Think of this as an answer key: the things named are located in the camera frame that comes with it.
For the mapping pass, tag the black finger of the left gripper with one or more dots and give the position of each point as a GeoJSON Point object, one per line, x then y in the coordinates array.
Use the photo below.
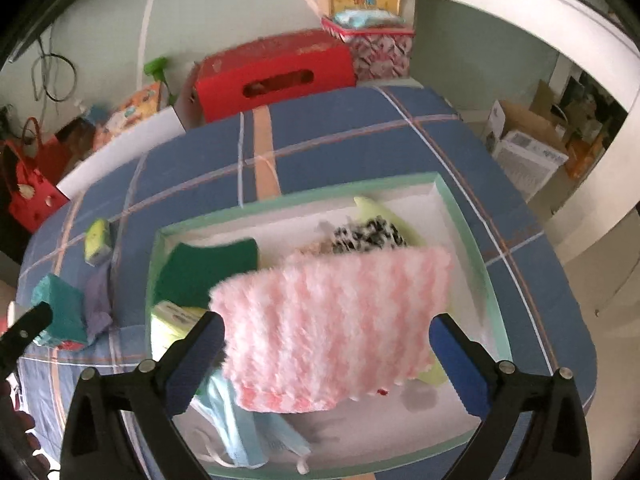
{"type": "Point", "coordinates": [21, 334]}

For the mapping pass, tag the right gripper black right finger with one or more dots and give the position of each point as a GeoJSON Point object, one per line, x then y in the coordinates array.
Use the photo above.
{"type": "Point", "coordinates": [556, 443]}

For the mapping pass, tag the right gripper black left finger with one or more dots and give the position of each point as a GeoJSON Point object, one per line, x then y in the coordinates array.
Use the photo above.
{"type": "Point", "coordinates": [96, 442]}

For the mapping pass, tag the green yellow scrub sponge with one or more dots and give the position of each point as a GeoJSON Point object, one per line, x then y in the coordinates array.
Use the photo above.
{"type": "Point", "coordinates": [190, 272]}

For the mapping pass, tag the pink white striped towel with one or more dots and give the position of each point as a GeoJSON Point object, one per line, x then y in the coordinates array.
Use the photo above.
{"type": "Point", "coordinates": [316, 331]}

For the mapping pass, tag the leopard print scrunchie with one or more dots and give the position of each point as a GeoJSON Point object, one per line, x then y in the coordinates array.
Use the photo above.
{"type": "Point", "coordinates": [367, 236]}

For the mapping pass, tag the person's left hand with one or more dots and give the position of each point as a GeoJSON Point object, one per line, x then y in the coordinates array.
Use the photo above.
{"type": "Point", "coordinates": [19, 458]}

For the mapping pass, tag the teal plastic lunch box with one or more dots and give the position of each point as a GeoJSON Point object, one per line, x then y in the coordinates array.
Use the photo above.
{"type": "Point", "coordinates": [67, 330]}

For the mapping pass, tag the purple cloth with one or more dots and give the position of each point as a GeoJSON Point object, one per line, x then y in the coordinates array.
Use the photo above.
{"type": "Point", "coordinates": [98, 302]}

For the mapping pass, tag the blue plaid table cloth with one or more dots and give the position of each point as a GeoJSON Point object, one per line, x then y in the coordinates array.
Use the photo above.
{"type": "Point", "coordinates": [331, 138]}

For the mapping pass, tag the green tissue pack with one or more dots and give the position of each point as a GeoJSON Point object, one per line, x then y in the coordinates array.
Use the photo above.
{"type": "Point", "coordinates": [170, 323]}
{"type": "Point", "coordinates": [98, 242]}

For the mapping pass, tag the light blue face mask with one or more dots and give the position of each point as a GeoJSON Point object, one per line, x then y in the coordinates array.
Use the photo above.
{"type": "Point", "coordinates": [248, 438]}

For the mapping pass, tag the red felt handbag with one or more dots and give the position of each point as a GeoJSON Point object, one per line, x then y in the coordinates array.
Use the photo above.
{"type": "Point", "coordinates": [32, 182]}

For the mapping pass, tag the mint green tray box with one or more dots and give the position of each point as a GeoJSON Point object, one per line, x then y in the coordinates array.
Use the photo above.
{"type": "Point", "coordinates": [412, 422]}

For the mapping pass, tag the blue water bottle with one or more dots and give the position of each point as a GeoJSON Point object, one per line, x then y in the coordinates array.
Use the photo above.
{"type": "Point", "coordinates": [96, 114]}

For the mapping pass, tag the white foam board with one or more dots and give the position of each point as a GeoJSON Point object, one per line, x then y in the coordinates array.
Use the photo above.
{"type": "Point", "coordinates": [134, 142]}

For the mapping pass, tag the orange game box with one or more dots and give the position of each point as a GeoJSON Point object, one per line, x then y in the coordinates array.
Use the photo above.
{"type": "Point", "coordinates": [140, 106]}

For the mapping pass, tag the white appliance box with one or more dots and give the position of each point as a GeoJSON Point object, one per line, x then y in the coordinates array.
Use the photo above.
{"type": "Point", "coordinates": [528, 163]}

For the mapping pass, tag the red cardboard box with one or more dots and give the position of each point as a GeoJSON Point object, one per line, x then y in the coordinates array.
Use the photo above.
{"type": "Point", "coordinates": [270, 70]}

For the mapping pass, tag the patterned red white basket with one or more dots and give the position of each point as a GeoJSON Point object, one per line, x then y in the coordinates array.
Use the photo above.
{"type": "Point", "coordinates": [377, 52]}

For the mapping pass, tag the white desk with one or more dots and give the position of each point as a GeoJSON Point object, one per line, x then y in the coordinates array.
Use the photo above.
{"type": "Point", "coordinates": [605, 52]}

